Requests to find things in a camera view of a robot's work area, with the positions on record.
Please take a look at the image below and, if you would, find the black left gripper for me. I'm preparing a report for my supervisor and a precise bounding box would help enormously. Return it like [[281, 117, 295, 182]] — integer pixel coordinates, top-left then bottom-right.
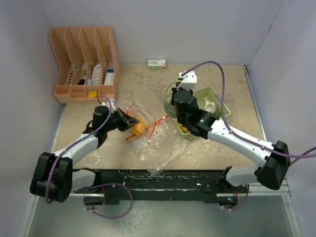
[[103, 108, 139, 132]]

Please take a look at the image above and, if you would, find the orange fruit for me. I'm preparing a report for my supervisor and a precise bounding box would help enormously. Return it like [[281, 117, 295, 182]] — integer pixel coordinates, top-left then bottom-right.
[[126, 108, 136, 118]]

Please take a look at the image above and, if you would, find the peach plastic desk organizer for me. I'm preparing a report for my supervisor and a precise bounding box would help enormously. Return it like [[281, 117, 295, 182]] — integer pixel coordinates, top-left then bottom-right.
[[49, 26, 120, 104]]

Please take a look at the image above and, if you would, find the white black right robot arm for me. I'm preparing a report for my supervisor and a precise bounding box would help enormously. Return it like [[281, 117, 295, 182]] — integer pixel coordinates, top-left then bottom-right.
[[171, 88, 290, 193]]

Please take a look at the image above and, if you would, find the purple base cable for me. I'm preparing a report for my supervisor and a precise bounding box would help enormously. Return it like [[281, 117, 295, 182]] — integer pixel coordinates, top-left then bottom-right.
[[218, 182, 250, 212], [83, 182, 134, 220]]

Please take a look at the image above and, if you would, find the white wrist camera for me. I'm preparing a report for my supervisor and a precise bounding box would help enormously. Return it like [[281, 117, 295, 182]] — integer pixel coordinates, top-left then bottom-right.
[[106, 98, 116, 111], [176, 71, 197, 91]]

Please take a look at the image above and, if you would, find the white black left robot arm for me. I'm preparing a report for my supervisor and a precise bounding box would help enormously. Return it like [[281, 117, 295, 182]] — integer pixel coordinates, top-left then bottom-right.
[[30, 105, 140, 203]]

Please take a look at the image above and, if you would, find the yellow block in organizer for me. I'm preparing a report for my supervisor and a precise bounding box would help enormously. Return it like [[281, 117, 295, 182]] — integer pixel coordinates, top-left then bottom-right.
[[88, 90, 98, 98]]

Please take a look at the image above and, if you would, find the black front mounting rail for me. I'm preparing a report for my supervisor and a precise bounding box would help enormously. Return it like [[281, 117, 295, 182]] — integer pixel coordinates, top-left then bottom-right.
[[75, 169, 247, 205]]

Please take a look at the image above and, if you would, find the green netted melon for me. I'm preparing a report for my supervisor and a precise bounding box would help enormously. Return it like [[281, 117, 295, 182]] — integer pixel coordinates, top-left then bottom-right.
[[163, 93, 177, 119]]

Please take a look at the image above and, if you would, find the aluminium frame rail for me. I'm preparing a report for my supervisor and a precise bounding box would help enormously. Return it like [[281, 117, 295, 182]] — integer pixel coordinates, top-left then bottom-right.
[[243, 65, 301, 237]]

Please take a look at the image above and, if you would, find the white blue bottle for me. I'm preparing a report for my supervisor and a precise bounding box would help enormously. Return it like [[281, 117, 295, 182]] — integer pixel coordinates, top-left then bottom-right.
[[104, 61, 114, 85]]

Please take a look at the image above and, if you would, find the clear zip bag orange zipper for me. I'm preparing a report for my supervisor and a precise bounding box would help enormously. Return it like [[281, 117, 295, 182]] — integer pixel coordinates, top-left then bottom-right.
[[124, 101, 156, 144]]

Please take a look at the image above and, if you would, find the yellow banana bunch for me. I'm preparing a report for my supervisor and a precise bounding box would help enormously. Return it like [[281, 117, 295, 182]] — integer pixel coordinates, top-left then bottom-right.
[[178, 124, 189, 133]]

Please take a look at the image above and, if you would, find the pale green perforated basket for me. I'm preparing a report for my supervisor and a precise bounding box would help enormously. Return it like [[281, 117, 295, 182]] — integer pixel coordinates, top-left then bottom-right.
[[173, 86, 231, 136]]

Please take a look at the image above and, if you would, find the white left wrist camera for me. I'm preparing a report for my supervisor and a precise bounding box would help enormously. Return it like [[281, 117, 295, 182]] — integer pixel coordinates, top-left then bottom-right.
[[106, 98, 116, 111]]

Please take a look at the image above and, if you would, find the white garlic bulb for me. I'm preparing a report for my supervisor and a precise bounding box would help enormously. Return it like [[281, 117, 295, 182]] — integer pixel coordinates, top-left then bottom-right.
[[203, 97, 218, 114]]

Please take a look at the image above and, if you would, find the white ribbed item in organizer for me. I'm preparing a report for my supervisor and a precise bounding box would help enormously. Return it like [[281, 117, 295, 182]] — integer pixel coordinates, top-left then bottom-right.
[[86, 64, 102, 85]]

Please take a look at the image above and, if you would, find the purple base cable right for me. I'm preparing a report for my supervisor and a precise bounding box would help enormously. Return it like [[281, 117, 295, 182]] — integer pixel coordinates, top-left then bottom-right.
[[218, 182, 250, 212]]

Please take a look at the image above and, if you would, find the small white green box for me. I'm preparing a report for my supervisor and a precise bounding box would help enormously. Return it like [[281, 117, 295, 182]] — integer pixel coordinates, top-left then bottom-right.
[[148, 59, 166, 70]]

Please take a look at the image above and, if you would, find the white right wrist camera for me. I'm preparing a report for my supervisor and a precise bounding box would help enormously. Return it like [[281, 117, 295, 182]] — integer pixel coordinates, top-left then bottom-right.
[[176, 71, 197, 91]]

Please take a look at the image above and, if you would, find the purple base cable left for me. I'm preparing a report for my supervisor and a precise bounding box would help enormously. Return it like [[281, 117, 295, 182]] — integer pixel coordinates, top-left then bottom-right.
[[83, 182, 134, 220]]

